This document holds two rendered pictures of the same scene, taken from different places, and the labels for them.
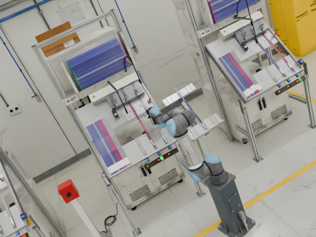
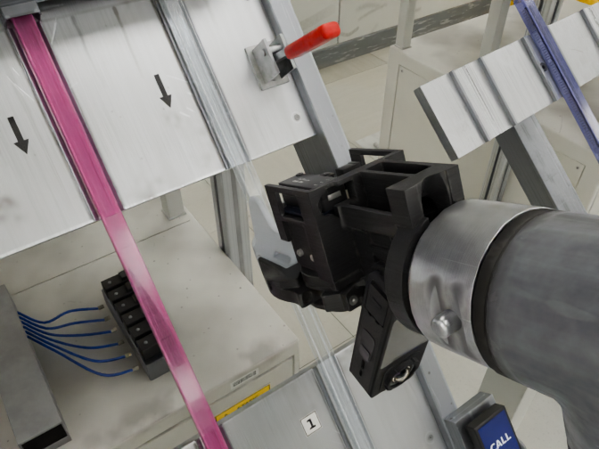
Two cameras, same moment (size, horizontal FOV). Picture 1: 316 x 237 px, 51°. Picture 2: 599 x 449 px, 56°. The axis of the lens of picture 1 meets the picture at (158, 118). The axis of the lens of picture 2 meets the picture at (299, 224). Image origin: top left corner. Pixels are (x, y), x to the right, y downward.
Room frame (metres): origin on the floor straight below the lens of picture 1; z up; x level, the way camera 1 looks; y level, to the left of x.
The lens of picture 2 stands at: (2.42, 0.17, 1.26)
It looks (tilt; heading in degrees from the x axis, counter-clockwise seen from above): 42 degrees down; 336
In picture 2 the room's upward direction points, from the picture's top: straight up
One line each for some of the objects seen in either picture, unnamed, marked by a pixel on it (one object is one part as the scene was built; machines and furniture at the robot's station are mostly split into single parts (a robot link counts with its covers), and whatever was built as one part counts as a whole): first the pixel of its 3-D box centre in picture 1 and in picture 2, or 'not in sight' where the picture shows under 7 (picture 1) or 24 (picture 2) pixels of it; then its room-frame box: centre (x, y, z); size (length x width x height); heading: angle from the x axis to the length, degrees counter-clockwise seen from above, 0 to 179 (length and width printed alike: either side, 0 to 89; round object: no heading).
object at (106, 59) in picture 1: (98, 63); not in sight; (2.99, 0.30, 1.52); 0.51 x 0.13 x 0.27; 101
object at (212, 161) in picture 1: (212, 163); not in sight; (2.03, -0.25, 0.72); 0.13 x 0.12 x 0.14; 105
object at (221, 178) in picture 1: (217, 174); not in sight; (2.04, -0.26, 0.60); 0.15 x 0.15 x 0.10
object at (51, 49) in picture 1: (68, 35); not in sight; (3.26, 0.46, 1.82); 0.68 x 0.30 x 0.20; 101
